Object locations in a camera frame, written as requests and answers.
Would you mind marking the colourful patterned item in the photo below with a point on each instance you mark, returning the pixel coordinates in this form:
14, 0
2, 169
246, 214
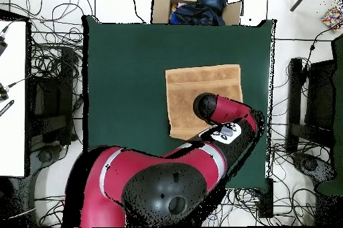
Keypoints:
332, 18

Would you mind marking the tan terry towel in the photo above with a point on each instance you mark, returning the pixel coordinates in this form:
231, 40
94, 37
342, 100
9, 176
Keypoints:
187, 91

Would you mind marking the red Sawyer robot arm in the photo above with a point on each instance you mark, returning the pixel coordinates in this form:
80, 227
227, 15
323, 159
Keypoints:
160, 179

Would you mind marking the grey wheeled base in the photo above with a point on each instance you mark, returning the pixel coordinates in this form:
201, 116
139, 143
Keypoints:
44, 155
308, 165

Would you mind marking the black frame stand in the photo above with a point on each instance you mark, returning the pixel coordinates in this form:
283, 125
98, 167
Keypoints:
51, 123
319, 96

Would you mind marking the white side table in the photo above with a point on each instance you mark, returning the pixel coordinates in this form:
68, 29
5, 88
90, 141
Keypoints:
13, 104

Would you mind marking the navy blue garment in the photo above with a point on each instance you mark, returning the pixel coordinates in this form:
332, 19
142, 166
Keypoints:
195, 14

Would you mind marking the dark green table cloth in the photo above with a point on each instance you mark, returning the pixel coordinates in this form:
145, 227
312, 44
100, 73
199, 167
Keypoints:
128, 77

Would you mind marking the black camera device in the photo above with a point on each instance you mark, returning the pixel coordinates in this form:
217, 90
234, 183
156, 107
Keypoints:
2, 95
2, 45

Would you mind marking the cardboard box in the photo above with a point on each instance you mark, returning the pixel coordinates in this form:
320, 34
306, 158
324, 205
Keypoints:
160, 10

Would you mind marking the green covered side table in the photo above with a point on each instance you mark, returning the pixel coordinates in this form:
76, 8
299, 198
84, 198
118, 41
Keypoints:
338, 131

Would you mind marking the black floor box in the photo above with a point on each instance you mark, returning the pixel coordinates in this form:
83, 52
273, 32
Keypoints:
266, 201

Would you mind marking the black slotted strip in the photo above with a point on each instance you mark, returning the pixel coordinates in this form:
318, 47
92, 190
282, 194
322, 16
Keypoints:
6, 107

